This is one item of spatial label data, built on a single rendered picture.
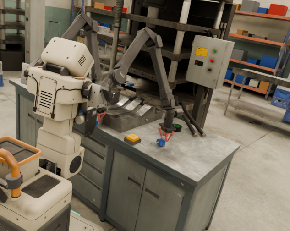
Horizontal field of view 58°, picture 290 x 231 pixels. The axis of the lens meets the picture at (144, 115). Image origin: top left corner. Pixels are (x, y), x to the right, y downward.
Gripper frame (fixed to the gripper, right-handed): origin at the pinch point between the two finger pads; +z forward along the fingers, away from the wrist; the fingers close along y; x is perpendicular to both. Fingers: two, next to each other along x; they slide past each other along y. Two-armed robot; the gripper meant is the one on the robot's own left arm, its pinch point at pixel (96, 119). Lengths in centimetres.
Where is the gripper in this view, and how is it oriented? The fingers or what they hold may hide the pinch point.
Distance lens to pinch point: 181.2
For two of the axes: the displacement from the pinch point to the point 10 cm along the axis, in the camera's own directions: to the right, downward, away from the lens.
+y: -8.0, -3.3, 5.1
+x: -5.8, 2.0, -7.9
